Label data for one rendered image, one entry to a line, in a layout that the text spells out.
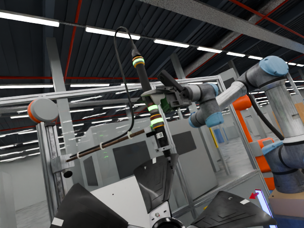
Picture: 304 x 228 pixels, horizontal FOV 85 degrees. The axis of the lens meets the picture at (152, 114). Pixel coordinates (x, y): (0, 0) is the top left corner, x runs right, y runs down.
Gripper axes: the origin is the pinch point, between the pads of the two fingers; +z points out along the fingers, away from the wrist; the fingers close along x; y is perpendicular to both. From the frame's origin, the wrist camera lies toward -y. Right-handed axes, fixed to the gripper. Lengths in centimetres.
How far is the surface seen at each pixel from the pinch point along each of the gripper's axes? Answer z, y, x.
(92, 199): 22.9, 29.0, 8.3
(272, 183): -311, 150, 196
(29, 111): 44, -21, 54
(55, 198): 39, 29, 55
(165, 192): -0.8, 35.2, 6.3
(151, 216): 5.8, 41.2, 8.9
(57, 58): 28, -311, 417
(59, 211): 32.8, 29.3, 12.1
